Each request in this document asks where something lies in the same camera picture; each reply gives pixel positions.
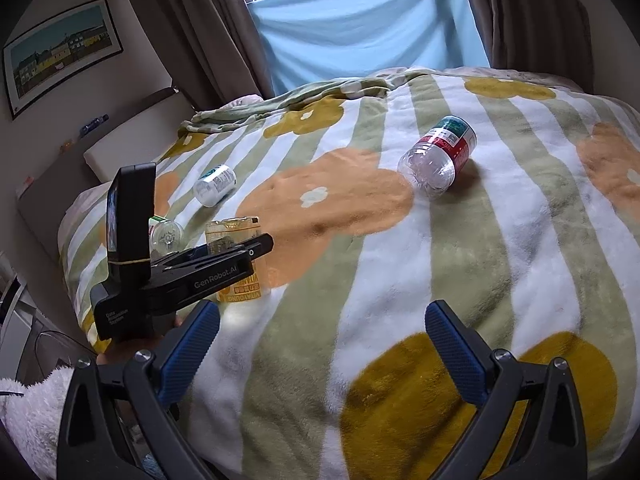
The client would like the person's hand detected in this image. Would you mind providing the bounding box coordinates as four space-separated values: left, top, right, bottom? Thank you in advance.
96 313 182 365

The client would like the green-label clear plastic bottle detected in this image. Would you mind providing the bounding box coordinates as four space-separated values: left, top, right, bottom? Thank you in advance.
149 216 183 260

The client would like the white fluffy cloth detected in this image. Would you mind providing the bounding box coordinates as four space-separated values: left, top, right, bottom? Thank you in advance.
1 367 74 479

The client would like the white blue-label plastic bottle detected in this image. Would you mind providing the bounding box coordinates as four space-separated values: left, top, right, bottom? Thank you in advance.
193 165 236 208

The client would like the grey bed headboard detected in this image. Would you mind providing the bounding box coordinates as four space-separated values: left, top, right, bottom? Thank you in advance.
17 88 175 264

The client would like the white pillow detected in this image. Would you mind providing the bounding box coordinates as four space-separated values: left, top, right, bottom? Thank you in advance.
84 92 194 183

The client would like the orange toy on headboard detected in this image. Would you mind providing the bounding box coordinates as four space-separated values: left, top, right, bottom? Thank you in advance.
60 140 74 153

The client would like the blue toy on headboard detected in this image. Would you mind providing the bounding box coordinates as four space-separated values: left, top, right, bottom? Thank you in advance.
79 114 108 138

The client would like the red-green label clear bottle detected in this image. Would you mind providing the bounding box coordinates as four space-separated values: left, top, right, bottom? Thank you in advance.
397 115 477 198

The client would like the left brown curtain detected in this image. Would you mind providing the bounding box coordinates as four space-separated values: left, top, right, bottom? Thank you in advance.
130 0 274 110

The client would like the brown curtain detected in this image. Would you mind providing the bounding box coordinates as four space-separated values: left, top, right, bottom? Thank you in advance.
469 0 594 92
130 0 274 110

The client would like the floral striped fleece blanket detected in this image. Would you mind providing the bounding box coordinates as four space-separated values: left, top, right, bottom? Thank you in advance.
56 66 640 480

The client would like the framed townscape picture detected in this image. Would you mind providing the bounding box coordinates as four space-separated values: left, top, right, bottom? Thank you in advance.
1 0 124 118

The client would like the light blue hanging cloth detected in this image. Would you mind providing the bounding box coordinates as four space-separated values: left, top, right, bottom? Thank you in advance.
248 0 489 94

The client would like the right brown curtain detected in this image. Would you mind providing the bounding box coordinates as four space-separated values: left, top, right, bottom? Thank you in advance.
469 0 594 92

